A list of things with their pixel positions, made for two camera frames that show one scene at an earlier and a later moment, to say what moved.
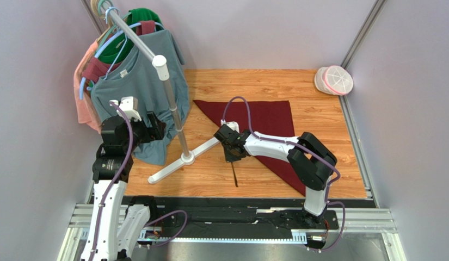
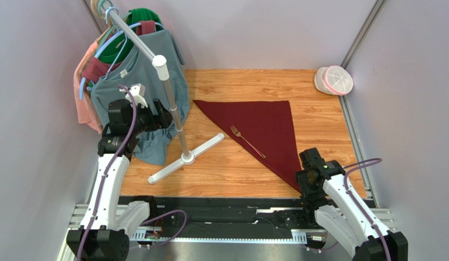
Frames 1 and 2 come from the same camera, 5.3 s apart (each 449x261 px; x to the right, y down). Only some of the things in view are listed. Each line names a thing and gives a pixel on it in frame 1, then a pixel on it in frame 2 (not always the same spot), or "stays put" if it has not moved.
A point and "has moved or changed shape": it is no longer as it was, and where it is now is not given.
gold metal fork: [234, 175] has moved or changed shape
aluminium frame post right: [363, 33] stays put
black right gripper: [234, 153] → [312, 158]
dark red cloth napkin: [270, 118] stays put
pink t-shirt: [87, 113] stays put
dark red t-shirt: [97, 69] stays put
